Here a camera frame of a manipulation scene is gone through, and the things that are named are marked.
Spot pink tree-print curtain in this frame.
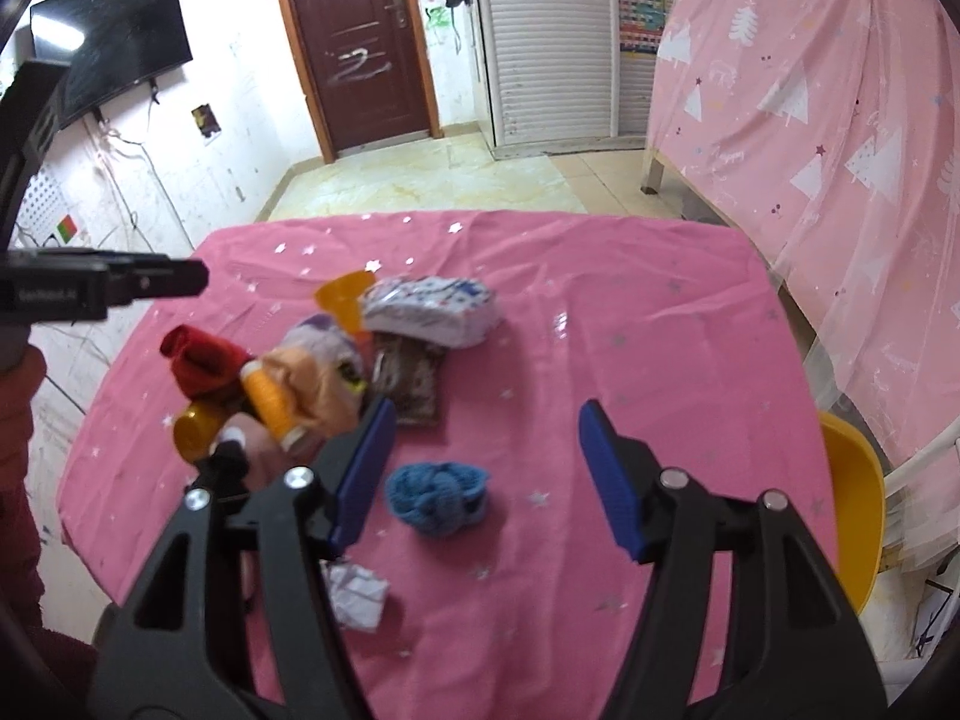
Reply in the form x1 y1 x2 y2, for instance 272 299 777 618
645 0 960 586

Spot blue knitted item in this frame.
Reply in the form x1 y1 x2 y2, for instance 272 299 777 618
385 461 492 538

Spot beige plush toy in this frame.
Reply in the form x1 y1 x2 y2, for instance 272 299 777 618
266 315 374 440

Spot amber plastic cup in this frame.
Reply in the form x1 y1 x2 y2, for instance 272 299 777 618
174 401 227 464

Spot small dark wall sticker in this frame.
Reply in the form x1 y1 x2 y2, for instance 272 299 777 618
191 103 224 145

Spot white louvered wardrobe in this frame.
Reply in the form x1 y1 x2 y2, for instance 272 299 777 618
466 0 687 160

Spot pink star-print tablecloth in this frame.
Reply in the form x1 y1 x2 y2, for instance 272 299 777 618
56 210 837 720

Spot white perforated wall panel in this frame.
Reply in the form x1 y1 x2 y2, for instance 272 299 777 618
11 165 78 248

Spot dark brown door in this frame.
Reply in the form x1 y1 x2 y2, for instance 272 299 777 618
276 0 440 162

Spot white printed tissue pack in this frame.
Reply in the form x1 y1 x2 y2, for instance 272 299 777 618
358 275 503 350

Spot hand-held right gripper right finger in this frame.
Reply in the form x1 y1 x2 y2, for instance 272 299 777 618
577 399 891 720

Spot colourful wall poster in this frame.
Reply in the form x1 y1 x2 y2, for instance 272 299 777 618
616 0 667 55

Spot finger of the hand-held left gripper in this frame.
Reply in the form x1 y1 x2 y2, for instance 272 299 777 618
105 258 210 309

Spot person's left forearm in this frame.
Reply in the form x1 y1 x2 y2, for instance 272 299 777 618
0 349 53 627

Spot red cloth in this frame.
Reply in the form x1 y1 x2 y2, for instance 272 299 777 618
160 325 254 404

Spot yellow plastic bin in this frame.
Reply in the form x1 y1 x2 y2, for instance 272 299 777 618
817 411 887 616

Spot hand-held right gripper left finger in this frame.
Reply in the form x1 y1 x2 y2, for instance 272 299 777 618
88 397 398 720

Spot crumpled white paper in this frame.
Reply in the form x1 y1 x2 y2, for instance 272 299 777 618
321 559 389 631

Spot yellow thread spool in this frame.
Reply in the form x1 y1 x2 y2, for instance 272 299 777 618
241 361 302 452

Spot black wall television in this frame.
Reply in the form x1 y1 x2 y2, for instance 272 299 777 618
28 0 194 132

